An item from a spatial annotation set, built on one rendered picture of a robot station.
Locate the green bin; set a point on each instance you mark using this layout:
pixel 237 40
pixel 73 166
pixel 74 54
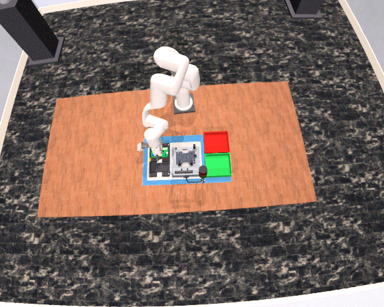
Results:
pixel 218 164

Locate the green circuit board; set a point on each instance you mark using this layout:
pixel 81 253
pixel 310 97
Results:
pixel 164 152

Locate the red bin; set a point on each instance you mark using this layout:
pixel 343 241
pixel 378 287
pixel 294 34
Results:
pixel 216 142

